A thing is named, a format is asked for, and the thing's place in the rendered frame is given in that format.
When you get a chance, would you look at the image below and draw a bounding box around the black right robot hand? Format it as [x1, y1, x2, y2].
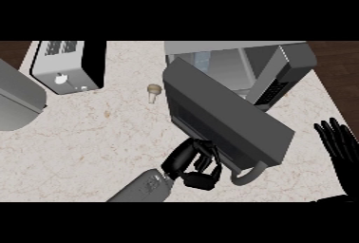
[311, 117, 359, 203]

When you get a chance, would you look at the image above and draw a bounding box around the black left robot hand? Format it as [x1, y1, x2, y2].
[159, 138, 224, 192]

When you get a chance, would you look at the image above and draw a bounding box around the grey microwave door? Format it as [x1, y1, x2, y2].
[160, 56, 296, 187]

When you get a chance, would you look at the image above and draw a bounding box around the grey microwave body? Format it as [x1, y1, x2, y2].
[162, 41, 317, 113]

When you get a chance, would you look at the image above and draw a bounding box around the beige mushroom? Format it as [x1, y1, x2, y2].
[146, 83, 163, 104]

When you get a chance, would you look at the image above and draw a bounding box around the silver toaster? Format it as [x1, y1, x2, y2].
[29, 41, 107, 96]

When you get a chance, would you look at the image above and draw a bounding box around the grey rounded appliance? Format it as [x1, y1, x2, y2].
[0, 58, 47, 132]

